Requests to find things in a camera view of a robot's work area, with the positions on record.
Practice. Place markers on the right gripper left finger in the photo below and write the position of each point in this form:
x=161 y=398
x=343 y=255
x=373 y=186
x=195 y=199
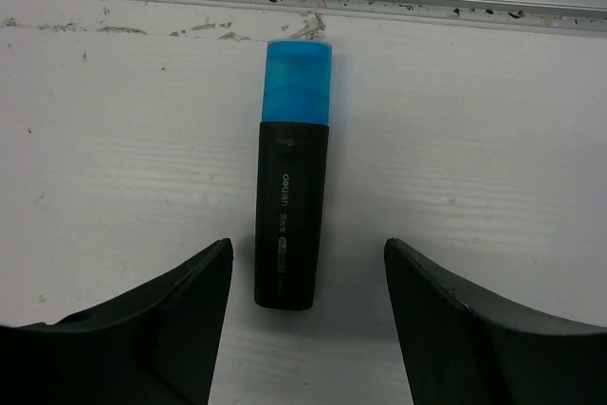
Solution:
x=154 y=344

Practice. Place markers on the blue cap black highlighter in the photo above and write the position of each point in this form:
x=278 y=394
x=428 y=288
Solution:
x=292 y=154

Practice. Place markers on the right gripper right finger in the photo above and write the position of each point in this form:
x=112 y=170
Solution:
x=464 y=344

